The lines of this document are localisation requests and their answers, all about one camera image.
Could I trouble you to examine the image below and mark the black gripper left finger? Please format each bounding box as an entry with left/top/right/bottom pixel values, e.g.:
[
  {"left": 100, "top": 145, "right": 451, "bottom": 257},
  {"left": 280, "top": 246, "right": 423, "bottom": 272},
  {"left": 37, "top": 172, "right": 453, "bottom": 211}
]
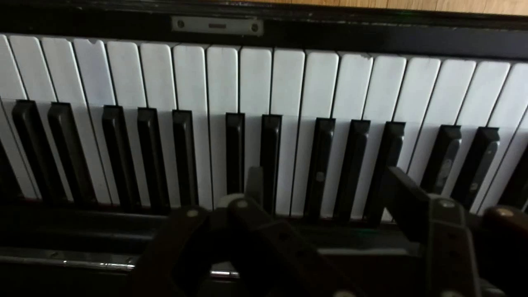
[{"left": 130, "top": 163, "right": 361, "bottom": 297}]

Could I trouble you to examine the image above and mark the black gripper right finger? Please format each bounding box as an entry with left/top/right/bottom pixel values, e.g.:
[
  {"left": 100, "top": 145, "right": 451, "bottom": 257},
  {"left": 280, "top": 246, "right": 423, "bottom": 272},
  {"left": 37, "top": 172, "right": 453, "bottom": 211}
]
[{"left": 382, "top": 165, "right": 528, "bottom": 297}]

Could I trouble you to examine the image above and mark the black upright piano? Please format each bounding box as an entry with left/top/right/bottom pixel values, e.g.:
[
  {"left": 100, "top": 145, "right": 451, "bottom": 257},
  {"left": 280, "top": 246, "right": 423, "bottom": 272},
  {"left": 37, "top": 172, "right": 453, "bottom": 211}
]
[{"left": 0, "top": 0, "right": 528, "bottom": 297}]

